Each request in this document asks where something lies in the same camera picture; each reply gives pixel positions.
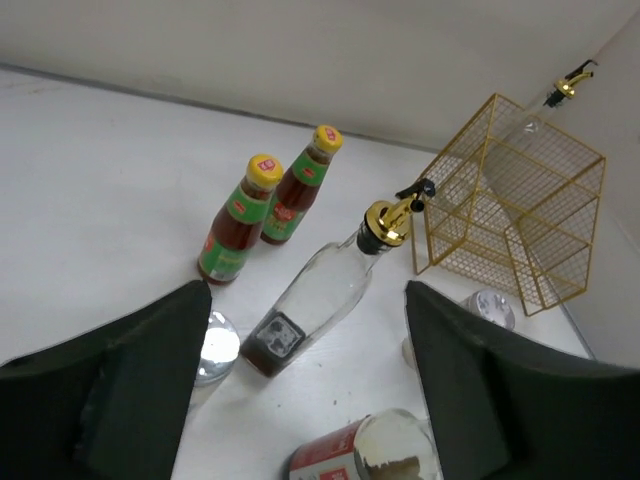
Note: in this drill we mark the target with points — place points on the green label sauce bottle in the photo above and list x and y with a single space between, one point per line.
238 224
297 191

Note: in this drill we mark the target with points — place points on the black cap red label bottle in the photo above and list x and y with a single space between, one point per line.
392 444

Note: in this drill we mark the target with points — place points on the white silver-lid jar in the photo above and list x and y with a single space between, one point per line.
219 352
487 304

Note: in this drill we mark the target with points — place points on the clear glass pourer bottle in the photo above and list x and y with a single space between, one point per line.
527 153

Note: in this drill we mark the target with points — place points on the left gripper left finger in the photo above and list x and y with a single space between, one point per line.
110 403

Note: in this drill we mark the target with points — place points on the gold wire rack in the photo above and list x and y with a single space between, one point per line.
537 248

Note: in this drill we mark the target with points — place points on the glass bottle with dark sauce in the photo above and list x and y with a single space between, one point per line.
331 283

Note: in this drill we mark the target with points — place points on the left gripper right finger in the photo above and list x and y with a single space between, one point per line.
502 406

